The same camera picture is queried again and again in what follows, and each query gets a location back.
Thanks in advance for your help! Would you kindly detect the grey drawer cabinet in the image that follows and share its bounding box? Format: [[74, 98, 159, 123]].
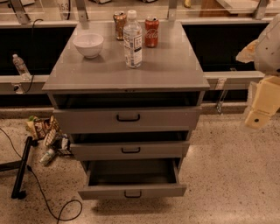
[[42, 20, 211, 173]]

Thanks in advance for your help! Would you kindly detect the grey bottom drawer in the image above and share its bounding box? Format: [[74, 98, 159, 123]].
[[79, 158, 186, 200]]

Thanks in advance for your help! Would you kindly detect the white ceramic bowl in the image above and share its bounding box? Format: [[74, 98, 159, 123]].
[[73, 33, 104, 59]]

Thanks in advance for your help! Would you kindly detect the grey drawer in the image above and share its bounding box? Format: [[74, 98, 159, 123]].
[[71, 130, 189, 161], [54, 93, 200, 134], [79, 158, 186, 200]]

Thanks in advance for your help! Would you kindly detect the grey middle drawer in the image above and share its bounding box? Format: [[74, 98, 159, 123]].
[[71, 130, 189, 161]]

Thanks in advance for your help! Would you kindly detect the small water bottle on ledge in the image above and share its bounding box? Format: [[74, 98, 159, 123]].
[[12, 54, 32, 81]]

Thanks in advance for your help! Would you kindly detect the brown soda can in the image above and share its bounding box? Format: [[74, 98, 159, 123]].
[[113, 10, 127, 40]]

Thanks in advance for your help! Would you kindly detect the green can on floor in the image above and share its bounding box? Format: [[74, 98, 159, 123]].
[[39, 149, 56, 166]]

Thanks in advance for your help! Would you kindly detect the grey top drawer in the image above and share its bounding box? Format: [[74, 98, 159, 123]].
[[54, 93, 200, 134]]

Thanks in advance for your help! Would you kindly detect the snack bag pile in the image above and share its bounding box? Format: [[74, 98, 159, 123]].
[[26, 115, 72, 156]]

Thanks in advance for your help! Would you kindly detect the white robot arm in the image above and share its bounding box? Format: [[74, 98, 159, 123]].
[[235, 14, 280, 130]]

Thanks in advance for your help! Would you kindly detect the clear plastic water bottle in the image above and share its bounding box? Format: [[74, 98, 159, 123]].
[[123, 10, 143, 68]]

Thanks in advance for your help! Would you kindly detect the metal railing frame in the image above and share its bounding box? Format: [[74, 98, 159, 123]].
[[0, 0, 279, 108]]

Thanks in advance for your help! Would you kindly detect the red cola can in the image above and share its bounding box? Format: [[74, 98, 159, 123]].
[[144, 17, 159, 47]]

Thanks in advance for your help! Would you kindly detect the black cable on floor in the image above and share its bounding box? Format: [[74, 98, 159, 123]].
[[0, 127, 83, 224]]

